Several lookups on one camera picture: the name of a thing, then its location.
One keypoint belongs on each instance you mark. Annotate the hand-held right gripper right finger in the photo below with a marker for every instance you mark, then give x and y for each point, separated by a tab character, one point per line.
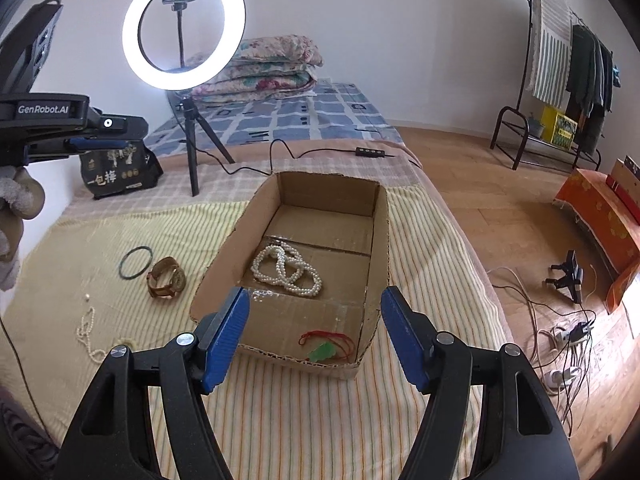
402	335

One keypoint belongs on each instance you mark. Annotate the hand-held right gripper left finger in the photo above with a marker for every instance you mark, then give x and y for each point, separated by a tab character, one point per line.
227	340

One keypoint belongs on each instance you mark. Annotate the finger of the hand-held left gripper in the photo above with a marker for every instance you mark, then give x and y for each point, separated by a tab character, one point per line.
95	144
120	127

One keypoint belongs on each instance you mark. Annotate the dark green bangle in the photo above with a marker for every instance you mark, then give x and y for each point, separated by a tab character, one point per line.
121	264

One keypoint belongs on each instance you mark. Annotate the cardboard box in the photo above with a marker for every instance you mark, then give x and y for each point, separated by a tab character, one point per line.
320	195

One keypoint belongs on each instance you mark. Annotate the person's left hand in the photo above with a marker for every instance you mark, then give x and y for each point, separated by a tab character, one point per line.
25	195

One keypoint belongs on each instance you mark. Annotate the black snack bag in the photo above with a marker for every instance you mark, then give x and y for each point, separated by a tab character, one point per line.
112	175

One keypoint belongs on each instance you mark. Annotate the black tripod stand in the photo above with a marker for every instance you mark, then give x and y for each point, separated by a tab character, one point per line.
190	130

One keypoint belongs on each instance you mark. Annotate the yellow striped cloth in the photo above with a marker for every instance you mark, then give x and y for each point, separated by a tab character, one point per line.
300	420

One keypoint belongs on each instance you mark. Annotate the folded floral quilt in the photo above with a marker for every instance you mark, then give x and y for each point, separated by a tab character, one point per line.
270	67

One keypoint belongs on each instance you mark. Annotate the white plug adapter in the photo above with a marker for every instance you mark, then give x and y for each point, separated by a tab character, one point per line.
560	379

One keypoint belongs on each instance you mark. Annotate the power strip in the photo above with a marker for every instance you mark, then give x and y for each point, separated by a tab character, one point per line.
575	332

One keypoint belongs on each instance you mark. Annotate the small black floor tripod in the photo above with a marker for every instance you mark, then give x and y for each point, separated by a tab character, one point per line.
570	275

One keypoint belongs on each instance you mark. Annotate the blue patterned mattress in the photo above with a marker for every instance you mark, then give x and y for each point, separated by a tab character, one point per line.
310	115

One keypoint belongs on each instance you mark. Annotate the orange cloth covered table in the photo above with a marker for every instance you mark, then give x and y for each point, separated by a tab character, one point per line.
600	220

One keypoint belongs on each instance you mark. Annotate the dark patterned cloth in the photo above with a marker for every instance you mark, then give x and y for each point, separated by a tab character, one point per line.
20	440

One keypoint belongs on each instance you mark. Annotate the black metal clothes rack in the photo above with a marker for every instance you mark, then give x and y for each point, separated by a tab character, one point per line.
505	125

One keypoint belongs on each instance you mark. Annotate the small green pot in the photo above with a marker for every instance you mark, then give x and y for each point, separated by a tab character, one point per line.
536	126

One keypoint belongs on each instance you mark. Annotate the yellow crate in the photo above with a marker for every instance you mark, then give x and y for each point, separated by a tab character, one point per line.
562	130

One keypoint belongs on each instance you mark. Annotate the brown and red gift box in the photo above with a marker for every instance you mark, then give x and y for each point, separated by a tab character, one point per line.
627	180

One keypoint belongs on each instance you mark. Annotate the green striped towel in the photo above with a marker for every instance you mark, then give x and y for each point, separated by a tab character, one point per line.
550	60

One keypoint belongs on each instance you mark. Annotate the dark hanging clothes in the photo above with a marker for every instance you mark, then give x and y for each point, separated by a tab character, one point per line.
582	75

